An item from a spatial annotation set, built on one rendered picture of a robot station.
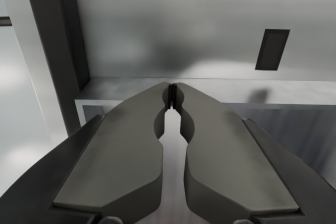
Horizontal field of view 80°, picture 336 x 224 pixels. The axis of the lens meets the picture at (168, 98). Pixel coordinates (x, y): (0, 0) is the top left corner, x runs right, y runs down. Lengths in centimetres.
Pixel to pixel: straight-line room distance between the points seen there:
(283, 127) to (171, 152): 10
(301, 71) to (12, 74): 136
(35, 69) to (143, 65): 8
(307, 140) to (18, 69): 132
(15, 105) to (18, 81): 17
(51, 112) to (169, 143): 11
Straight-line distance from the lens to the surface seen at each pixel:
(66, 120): 17
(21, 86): 142
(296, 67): 18
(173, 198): 25
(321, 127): 22
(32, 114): 150
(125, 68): 16
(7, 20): 118
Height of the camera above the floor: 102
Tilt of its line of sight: 60 degrees down
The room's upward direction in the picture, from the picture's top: 179 degrees counter-clockwise
